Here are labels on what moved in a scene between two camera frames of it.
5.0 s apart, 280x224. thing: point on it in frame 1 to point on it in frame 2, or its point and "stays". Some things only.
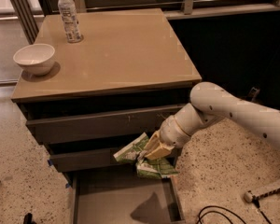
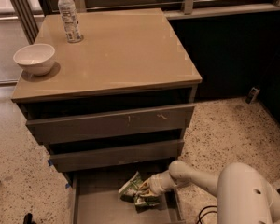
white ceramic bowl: [36, 59] stays
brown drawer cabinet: [83, 101] stays
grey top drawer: [101, 124] stays
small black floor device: [253, 92] stays
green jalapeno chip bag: [155, 168] to [129, 193]
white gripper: [172, 133] to [156, 184]
